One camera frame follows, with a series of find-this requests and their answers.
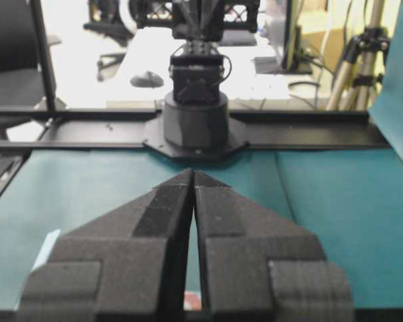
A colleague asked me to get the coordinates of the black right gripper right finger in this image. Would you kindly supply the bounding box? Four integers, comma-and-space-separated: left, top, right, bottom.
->
194, 171, 354, 321

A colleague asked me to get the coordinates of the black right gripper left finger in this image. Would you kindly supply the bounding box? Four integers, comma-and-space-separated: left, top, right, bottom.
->
17, 169, 192, 321

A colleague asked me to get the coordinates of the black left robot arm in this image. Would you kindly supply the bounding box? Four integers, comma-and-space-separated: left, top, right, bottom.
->
129, 1, 259, 160

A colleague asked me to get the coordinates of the light blue tape strip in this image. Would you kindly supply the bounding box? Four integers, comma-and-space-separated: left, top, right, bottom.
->
32, 229, 61, 271

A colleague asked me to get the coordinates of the black office chair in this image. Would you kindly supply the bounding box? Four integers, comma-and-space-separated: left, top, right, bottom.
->
0, 0, 63, 135

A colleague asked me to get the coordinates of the silver camera tripod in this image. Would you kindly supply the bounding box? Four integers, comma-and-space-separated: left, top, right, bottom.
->
325, 1, 391, 111

